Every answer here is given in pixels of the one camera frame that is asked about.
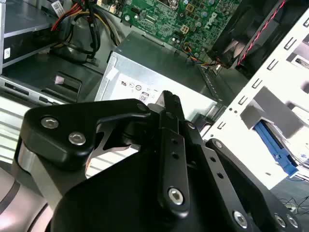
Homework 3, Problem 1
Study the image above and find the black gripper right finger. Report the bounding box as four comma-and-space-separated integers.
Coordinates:
171, 93, 303, 232

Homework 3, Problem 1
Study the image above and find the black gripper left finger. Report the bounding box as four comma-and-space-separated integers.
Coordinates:
22, 90, 192, 215

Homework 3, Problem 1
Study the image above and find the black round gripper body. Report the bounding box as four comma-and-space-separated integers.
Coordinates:
49, 113, 242, 232

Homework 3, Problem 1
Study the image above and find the hard disk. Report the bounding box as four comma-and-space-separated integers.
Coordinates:
253, 120, 309, 178

